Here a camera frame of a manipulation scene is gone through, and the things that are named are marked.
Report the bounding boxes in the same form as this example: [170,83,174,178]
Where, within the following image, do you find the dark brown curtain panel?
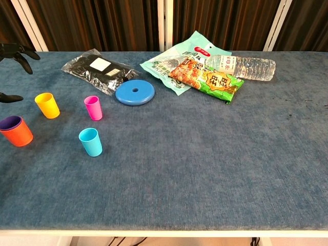
[25,0,160,52]
[273,0,328,53]
[0,0,35,49]
[173,0,281,52]

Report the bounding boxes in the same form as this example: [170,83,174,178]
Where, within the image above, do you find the black item in clear bag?
[60,48,141,97]

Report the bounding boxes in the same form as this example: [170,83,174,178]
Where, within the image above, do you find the yellow plastic cup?
[34,92,60,119]

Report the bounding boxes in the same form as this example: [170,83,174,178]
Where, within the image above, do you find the clear plastic water bottle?
[204,54,277,82]

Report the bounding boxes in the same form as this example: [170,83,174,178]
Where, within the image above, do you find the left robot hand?
[0,43,41,104]

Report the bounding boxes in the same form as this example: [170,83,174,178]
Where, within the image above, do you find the teal snack bag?
[139,30,233,96]

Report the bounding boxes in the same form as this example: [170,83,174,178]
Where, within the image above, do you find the white frame post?
[10,0,49,52]
[156,0,175,52]
[263,0,293,52]

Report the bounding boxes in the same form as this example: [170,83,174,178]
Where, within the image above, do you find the orange plastic cup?
[0,116,34,148]

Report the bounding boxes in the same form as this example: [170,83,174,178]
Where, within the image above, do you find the orange green snack bag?
[168,57,245,105]

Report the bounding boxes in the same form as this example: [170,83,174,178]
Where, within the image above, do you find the magenta plastic cup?
[84,95,103,121]

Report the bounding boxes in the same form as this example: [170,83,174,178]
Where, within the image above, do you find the purple plastic cup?
[0,115,23,131]

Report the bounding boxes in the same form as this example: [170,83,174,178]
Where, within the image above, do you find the cyan plastic cup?
[78,128,103,157]

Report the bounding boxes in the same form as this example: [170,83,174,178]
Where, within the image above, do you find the blue disc with hole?
[115,79,156,107]

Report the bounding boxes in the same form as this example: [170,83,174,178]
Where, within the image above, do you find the blue table mat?
[0,51,328,231]

